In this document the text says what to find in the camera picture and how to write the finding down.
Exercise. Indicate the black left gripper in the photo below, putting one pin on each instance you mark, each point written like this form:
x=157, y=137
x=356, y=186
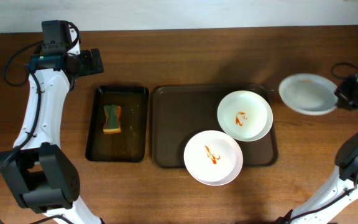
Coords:
x=91, y=62

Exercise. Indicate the grey-white plate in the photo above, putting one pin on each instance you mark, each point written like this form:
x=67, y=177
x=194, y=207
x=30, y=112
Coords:
x=308, y=94

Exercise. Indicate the green yellow sponge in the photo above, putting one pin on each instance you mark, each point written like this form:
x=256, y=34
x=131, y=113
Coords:
x=112, y=124

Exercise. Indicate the pink-white plate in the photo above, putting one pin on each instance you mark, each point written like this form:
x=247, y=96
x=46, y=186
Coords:
x=213, y=158

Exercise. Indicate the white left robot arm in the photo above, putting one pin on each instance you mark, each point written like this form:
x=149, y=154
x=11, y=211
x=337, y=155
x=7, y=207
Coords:
x=38, y=174

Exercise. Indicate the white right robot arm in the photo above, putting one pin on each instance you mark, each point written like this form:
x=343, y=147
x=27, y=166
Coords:
x=341, y=188

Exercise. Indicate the small black tray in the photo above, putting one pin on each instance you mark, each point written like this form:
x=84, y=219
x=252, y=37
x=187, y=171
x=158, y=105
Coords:
x=129, y=144

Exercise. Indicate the large brown serving tray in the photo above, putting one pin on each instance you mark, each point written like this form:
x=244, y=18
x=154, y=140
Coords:
x=180, y=112

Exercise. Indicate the cream dirty plate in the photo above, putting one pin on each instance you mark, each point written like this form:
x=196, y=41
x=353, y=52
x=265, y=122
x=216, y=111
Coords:
x=245, y=116

